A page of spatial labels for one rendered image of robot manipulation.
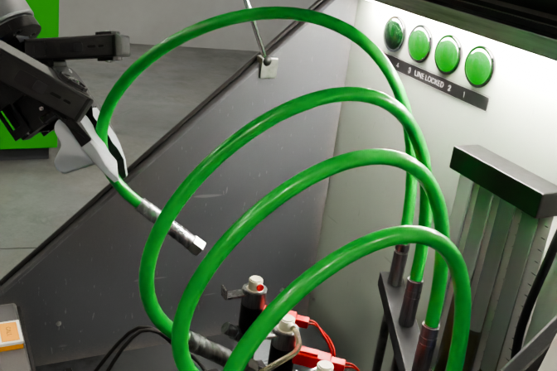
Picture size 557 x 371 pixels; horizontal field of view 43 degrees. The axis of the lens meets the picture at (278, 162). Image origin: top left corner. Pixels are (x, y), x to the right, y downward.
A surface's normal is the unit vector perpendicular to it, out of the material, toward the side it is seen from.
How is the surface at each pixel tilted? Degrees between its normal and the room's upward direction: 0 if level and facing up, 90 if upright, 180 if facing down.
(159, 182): 90
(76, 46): 78
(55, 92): 89
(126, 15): 90
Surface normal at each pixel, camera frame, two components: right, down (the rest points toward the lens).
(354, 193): -0.89, 0.05
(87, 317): 0.44, 0.37
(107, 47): -0.10, 0.13
